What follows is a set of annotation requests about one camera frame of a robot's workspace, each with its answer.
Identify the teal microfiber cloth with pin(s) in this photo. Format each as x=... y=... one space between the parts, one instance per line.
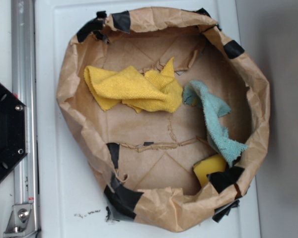
x=196 y=94

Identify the white tray board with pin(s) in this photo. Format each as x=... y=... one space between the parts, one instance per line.
x=72 y=205

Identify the yellow sponge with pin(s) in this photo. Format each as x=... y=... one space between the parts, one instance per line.
x=205 y=167

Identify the brown paper bag bin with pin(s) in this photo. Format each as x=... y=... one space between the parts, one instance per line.
x=144 y=161

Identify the aluminium extrusion rail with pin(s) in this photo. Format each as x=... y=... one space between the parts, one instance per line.
x=26 y=182

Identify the yellow microfiber cloth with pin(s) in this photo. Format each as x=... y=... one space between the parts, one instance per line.
x=152 y=91

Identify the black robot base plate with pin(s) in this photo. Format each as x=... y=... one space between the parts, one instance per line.
x=13 y=146

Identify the metal corner bracket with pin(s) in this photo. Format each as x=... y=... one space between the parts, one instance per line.
x=21 y=222

